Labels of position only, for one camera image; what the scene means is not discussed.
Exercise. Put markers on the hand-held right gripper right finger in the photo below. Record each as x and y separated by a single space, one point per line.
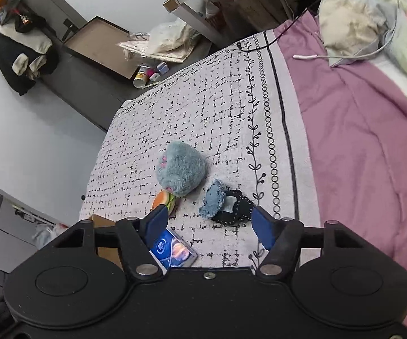
264 231

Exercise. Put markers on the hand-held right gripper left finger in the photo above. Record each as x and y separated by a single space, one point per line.
155 226

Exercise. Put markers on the burger plush toy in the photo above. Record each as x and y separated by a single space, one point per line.
164 201

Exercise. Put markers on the blue tissue packet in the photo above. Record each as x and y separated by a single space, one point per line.
175 252

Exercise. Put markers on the denim and black lace garment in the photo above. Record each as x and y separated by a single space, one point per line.
237 209

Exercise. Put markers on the cardboard box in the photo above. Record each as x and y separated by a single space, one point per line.
104 242

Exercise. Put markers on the blue denim pouch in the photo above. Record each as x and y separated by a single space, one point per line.
212 199

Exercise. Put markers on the blue-grey plush toy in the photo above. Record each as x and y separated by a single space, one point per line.
182 167

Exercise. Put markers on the grey plastic bag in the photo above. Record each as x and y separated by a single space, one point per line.
44 235

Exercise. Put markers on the white black-patterned blanket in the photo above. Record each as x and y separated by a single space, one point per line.
207 113

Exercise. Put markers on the grey cabinet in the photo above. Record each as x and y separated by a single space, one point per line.
9 233

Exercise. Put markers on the white yellow canister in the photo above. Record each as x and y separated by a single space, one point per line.
141 77

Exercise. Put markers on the small pink white box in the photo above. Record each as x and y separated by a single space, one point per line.
153 75

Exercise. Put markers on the small lilac box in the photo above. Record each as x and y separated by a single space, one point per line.
161 67

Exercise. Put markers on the plastic bag on floor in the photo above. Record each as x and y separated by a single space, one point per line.
168 39

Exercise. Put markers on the black-framed brown board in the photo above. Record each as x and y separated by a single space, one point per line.
97 47

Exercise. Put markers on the black and cream jacket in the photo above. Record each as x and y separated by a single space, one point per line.
19 49

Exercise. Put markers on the white desk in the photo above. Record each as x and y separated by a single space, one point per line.
196 1

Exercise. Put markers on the black hanging bag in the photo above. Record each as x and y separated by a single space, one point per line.
23 23

